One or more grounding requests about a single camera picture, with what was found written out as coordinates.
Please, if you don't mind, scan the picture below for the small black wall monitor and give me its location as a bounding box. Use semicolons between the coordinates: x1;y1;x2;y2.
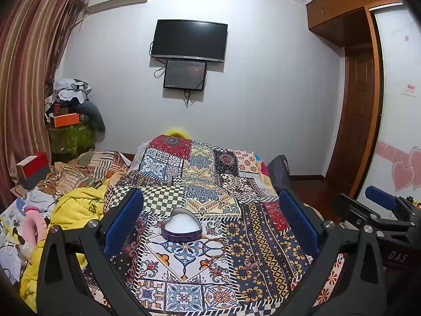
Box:
163;59;208;91

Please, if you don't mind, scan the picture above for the black wall television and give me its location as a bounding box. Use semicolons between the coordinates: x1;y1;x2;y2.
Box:
150;19;228;64

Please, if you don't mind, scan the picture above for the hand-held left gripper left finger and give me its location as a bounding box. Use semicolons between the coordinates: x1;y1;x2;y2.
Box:
37;187;155;316

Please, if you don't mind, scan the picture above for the red and white box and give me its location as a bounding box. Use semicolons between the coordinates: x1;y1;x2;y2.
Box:
16;151;52;182

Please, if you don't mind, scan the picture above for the pink plush toy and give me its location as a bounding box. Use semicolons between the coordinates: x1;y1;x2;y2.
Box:
21;205;48;255

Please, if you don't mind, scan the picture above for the striped brown quilt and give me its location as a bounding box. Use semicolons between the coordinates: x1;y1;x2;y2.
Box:
36;150;135;201

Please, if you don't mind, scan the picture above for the green patterned box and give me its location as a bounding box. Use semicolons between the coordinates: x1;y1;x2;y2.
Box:
48;123;97;156

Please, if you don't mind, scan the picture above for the white paper note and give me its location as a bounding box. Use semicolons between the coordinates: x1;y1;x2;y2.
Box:
400;82;421;98

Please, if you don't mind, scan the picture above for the small gold ring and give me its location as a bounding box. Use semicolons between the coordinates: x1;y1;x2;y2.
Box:
245;253;262;272

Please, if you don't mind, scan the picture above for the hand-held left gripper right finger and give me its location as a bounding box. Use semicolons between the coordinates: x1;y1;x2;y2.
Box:
279;189;387;316

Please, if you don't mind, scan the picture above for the colourful patchwork cloth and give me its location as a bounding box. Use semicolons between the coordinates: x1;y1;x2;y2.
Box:
82;134;346;316

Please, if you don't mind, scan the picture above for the striped maroon curtain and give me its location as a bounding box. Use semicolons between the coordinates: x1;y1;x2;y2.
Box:
0;0;88;211

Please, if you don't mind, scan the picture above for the black bag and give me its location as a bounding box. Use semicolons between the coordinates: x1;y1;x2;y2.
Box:
265;155;292;194

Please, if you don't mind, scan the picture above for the orange box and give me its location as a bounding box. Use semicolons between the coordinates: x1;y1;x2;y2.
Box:
53;113;81;128

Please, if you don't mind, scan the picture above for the wooden overhead cabinet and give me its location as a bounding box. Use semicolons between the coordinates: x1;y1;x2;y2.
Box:
304;0;408;37

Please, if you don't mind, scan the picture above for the dark beaded bracelet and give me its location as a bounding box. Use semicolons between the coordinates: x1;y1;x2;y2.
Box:
206;259;231;276

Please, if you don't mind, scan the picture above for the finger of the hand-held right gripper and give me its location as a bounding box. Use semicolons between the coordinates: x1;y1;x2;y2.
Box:
332;194;386;231
366;186;401;210

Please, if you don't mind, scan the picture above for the yellow fleece blanket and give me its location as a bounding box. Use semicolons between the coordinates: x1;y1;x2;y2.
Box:
19;184;114;313

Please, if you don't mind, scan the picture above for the purple heart-shaped tin box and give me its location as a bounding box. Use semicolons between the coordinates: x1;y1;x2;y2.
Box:
161;208;201;241

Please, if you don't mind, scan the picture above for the red string bracelet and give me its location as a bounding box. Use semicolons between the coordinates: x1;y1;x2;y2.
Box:
201;237;228;260

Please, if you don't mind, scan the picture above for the pile of grey clothes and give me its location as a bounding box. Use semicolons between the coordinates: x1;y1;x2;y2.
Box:
44;78;106;133

